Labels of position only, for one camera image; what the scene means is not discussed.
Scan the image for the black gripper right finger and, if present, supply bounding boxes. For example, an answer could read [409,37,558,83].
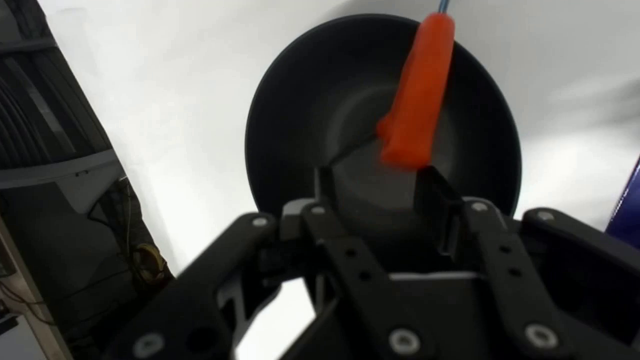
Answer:
[416,167,640,360]

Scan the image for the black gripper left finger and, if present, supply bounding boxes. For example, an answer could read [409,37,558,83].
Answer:
[101,167,427,360]

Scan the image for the black bowl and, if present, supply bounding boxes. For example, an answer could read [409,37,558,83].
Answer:
[241,13,524,234]

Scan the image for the white paper table cover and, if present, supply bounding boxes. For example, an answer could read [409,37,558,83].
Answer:
[35,0,640,360]

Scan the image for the mesh back office chair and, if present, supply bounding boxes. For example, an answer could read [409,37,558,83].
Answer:
[0,0,127,217]

